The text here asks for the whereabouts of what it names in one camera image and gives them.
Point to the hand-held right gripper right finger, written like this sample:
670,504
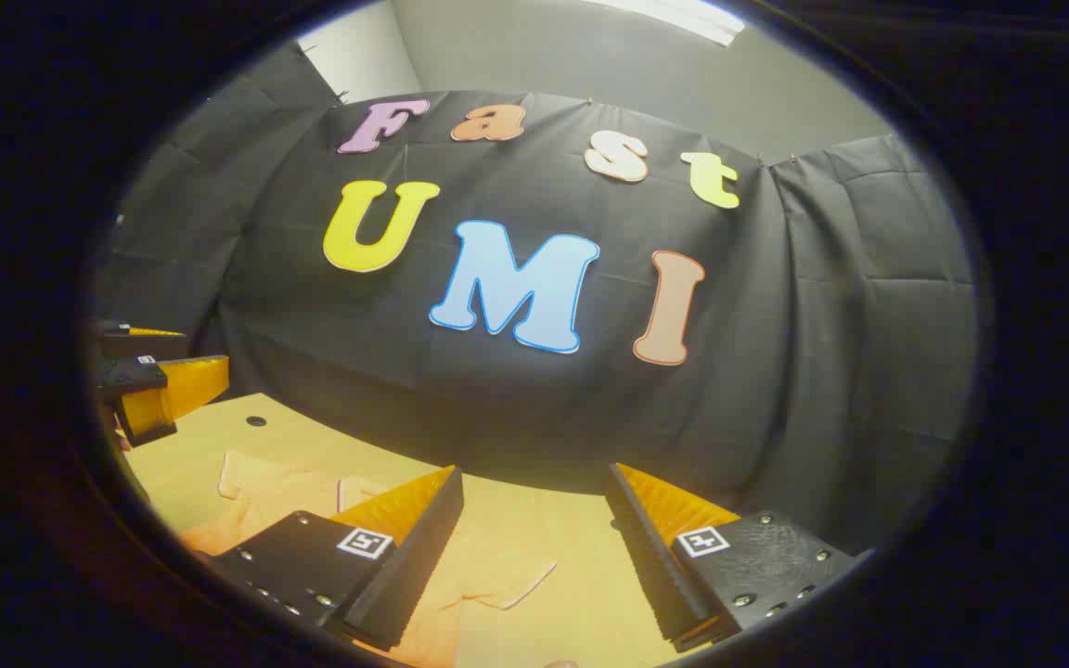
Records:
650,566

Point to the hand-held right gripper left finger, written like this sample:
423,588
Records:
414,566

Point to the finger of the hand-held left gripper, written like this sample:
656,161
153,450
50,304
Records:
131,376
140,345

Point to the orange T-shirt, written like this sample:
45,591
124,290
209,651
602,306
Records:
265,501

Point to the black backdrop cloth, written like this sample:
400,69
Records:
516,408

